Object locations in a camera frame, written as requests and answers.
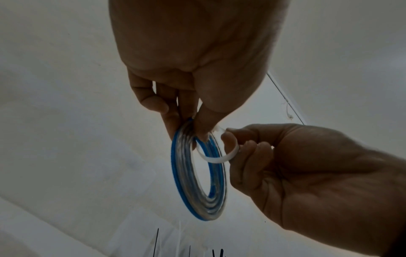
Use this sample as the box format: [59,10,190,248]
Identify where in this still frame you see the white cable tie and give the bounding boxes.
[195,125,241,164]
[177,221,184,257]

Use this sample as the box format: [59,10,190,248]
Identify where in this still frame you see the person's right hand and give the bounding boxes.
[221,123,406,257]

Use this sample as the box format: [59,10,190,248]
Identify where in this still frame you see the person's left hand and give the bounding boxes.
[108,0,291,141]

